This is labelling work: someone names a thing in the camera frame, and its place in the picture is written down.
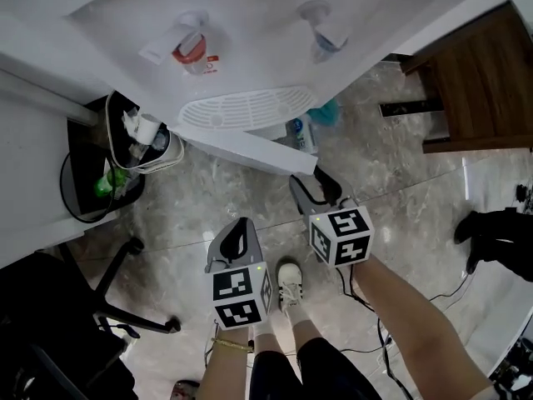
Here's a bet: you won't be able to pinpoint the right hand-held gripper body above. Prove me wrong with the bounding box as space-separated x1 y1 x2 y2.
299 197 376 269

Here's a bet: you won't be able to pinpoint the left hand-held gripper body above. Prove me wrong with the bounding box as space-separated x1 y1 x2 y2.
204 257 273 332

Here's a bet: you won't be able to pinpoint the white water dispenser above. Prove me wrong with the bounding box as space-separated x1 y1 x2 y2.
64 0 436 133

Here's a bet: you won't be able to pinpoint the person's left forearm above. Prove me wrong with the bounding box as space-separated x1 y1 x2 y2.
197 325 256 400

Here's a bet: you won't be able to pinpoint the person's right forearm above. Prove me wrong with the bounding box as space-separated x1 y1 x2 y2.
352 253 497 400

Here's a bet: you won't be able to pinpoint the blue cold water tap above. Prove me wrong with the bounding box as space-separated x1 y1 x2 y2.
296 0 350 64

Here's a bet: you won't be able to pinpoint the brown wooden cabinet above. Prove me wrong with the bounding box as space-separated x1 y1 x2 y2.
400 0 533 154

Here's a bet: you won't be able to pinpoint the red hot water tap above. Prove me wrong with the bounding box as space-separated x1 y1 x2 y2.
138 11 209 77

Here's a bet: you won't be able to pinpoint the person's white sneaker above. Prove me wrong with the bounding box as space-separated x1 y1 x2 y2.
275 256 305 313

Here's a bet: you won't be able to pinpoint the person's left leg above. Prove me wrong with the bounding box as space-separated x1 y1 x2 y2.
252 320 292 357

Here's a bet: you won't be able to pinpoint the person's leg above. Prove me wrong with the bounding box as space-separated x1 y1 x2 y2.
286 305 332 352
252 320 292 357

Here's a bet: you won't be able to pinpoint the white blue labelled bottle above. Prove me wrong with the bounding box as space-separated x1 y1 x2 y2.
286 113 320 155

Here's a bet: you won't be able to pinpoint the teal cloth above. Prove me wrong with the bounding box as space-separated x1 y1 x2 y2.
307 97 343 127

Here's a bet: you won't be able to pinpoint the person's right leg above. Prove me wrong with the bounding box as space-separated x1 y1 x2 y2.
286 305 332 352

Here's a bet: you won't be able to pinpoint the white trash bin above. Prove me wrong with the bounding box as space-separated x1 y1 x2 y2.
105 91 186 175

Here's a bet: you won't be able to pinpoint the white slotted drip tray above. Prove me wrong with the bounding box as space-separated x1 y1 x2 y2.
177 85 316 132

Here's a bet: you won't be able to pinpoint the person's dark shorts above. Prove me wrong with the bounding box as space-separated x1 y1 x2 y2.
248 337 372 400

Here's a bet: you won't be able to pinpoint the clear plastic bottle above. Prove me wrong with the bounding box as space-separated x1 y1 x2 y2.
151 126 171 153

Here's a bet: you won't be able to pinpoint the green plastic bottle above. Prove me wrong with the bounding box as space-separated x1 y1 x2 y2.
92 166 131 200

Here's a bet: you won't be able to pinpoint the white paper cup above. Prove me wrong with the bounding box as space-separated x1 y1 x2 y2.
134 113 162 146

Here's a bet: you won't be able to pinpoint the crumpled white tissue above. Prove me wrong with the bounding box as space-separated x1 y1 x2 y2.
120 107 142 138

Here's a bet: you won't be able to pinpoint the black office chair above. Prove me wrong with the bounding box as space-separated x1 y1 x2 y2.
0 234 183 400

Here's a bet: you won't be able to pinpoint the black trash bin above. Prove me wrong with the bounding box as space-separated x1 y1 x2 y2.
65 92 147 217

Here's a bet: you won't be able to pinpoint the white desk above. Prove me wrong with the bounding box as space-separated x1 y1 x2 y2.
0 12 114 268

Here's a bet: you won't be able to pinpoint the gold bracelet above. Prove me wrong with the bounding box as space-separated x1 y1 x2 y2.
210 336 255 354

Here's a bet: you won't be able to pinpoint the black cable loop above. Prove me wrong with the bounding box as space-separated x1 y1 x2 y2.
59 151 116 225

